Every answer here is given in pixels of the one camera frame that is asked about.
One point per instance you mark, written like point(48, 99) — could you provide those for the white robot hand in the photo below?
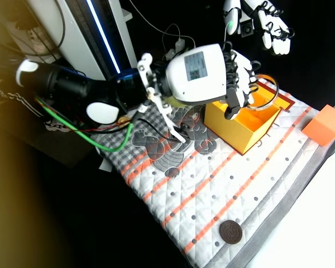
point(195, 75)
point(279, 30)

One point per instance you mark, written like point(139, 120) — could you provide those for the yellow box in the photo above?
point(234, 134)

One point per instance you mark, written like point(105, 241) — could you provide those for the yellow clear tape roll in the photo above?
point(176, 102)

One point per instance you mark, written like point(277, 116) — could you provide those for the white power strip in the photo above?
point(170, 53)

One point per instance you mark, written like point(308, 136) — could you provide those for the white charger plug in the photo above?
point(179, 43)

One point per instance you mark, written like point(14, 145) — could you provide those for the orange cube block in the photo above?
point(324, 125)

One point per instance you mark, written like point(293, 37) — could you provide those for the grey quilt with bear print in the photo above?
point(226, 190)

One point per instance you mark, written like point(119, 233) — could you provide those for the white column with blue light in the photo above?
point(81, 33)

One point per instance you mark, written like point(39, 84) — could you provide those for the brown round sandwich cookie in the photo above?
point(230, 232)

